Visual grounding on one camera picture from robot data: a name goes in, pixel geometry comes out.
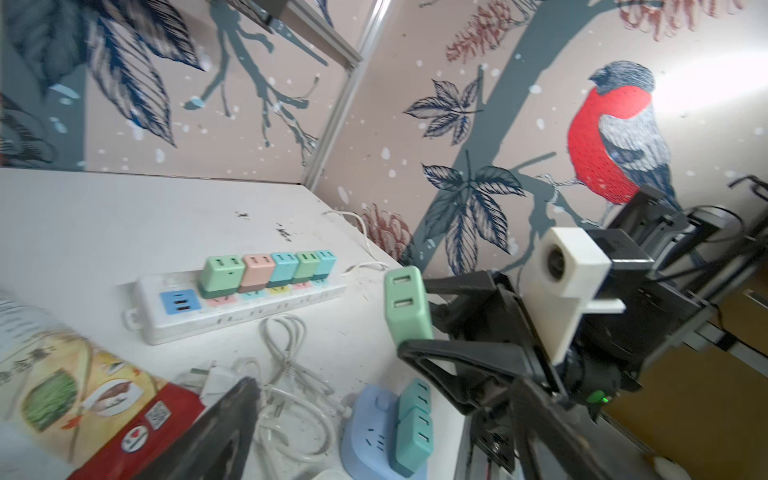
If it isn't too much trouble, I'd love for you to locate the white power strip cord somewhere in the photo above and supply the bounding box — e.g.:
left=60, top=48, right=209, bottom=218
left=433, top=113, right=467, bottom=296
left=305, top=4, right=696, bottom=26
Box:
left=323, top=208, right=392, bottom=277

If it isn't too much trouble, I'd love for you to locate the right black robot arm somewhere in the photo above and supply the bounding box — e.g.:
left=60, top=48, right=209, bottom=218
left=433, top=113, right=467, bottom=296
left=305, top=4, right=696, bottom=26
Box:
left=384, top=187, right=767, bottom=415

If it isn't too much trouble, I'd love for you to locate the teal plug adapter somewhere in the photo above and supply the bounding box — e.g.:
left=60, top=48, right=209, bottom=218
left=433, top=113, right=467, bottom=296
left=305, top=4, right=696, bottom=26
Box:
left=267, top=252, right=299, bottom=288
left=388, top=408, right=435, bottom=478
left=397, top=378, right=432, bottom=421
left=312, top=250, right=337, bottom=281

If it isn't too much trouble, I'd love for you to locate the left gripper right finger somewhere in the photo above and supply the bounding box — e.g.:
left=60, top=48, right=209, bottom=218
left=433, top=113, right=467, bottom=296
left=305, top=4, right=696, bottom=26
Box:
left=509, top=378, right=614, bottom=479

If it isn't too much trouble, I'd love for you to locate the blue cube power socket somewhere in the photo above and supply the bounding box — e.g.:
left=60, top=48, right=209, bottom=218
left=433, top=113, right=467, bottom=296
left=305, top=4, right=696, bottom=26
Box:
left=341, top=384, right=428, bottom=479

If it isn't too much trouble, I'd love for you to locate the red white snack bag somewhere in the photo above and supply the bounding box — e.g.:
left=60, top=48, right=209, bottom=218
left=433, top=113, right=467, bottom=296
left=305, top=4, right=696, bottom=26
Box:
left=1, top=292, right=204, bottom=479

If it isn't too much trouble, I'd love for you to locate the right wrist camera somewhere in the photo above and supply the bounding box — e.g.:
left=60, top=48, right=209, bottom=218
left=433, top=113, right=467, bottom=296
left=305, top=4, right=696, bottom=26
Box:
left=519, top=227, right=654, bottom=365

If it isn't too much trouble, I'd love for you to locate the pink plug adapter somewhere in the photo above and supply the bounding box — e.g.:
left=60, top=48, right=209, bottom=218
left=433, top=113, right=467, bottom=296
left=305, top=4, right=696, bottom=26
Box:
left=238, top=254, right=276, bottom=293

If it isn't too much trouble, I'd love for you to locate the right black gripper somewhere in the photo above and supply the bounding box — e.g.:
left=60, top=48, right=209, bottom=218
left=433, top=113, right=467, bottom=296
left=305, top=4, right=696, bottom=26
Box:
left=397, top=191, right=720, bottom=415

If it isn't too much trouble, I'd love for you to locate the white coiled cable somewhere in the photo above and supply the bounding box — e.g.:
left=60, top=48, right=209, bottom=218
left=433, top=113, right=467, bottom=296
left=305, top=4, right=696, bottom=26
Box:
left=191, top=314, right=355, bottom=469

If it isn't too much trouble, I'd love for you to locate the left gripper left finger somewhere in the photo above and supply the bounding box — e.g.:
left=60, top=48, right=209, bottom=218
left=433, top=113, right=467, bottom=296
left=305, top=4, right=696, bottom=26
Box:
left=135, top=377, right=260, bottom=480

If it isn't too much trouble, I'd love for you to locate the green plug adapter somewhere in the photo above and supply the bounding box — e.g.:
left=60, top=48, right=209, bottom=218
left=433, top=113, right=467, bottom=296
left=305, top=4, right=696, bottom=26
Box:
left=384, top=266, right=434, bottom=348
left=197, top=256, right=245, bottom=299
left=292, top=251, right=320, bottom=284

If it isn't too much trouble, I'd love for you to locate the white colourful power strip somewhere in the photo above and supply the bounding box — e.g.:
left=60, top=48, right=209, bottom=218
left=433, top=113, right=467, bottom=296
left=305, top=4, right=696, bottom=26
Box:
left=123, top=271, right=346, bottom=345

